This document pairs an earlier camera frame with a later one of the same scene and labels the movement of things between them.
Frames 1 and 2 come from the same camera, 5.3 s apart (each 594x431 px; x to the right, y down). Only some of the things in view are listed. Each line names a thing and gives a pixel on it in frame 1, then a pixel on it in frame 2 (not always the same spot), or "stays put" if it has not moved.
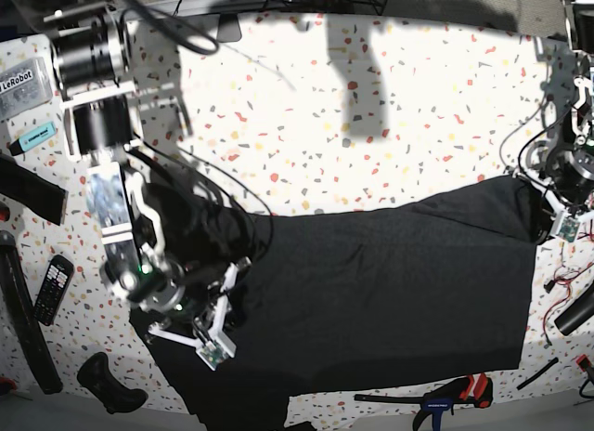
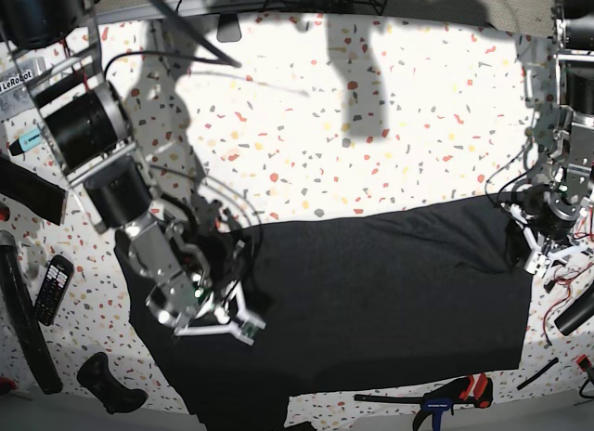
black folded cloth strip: x=39 y=193 stays put
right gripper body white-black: x=565 y=225 → x=544 y=250
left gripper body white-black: x=211 y=345 → x=225 y=308
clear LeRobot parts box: x=23 y=85 stays put
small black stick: x=549 y=364 stays put
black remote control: x=56 y=283 stays put
